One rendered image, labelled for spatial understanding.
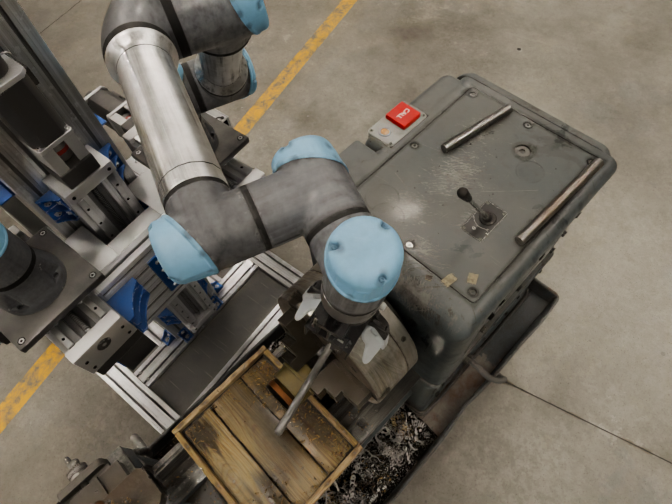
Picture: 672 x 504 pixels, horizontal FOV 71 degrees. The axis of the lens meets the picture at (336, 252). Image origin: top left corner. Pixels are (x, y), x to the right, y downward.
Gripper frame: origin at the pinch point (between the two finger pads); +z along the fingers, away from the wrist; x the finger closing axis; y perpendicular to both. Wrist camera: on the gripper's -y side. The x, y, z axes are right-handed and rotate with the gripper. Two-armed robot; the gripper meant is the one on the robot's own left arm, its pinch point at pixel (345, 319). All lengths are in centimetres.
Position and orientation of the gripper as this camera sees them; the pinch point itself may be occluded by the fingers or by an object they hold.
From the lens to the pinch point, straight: 77.8
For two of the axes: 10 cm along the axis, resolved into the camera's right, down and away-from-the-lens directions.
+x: 8.5, 5.1, -1.4
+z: -0.7, 3.7, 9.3
